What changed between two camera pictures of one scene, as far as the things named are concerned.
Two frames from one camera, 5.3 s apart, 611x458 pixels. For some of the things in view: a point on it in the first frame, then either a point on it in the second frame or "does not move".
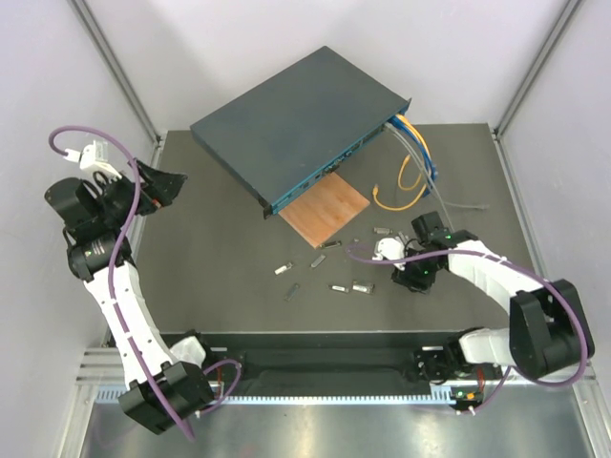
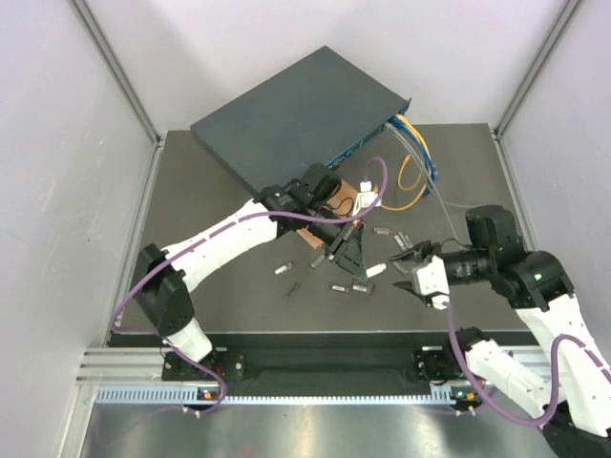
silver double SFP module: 365,288 does not move
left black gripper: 158,190 to 351,257
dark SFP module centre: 318,260 does not move
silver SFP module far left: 284,268 does not move
